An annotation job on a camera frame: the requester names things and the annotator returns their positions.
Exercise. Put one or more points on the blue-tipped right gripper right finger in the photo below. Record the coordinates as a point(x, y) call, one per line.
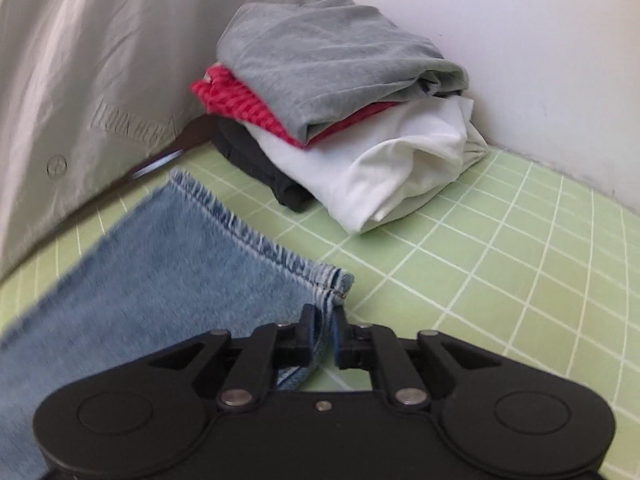
point(377, 350)

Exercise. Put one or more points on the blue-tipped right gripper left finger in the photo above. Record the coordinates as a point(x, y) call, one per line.
point(260, 357)

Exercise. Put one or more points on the blue denim jeans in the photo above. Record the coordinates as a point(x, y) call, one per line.
point(176, 266)

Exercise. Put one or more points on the folded white garment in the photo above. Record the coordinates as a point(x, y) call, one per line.
point(386, 166)

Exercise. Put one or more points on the green grid cutting mat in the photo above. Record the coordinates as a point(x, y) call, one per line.
point(512, 257)

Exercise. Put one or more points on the folded black garment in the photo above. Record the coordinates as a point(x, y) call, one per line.
point(234, 142)

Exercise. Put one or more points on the folded red patterned garment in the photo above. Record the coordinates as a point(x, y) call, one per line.
point(223, 95)

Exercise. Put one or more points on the folded grey t-shirt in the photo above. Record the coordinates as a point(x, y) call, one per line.
point(316, 64)

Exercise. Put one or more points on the grey carrot-print backdrop sheet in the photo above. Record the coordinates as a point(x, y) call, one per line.
point(89, 90)

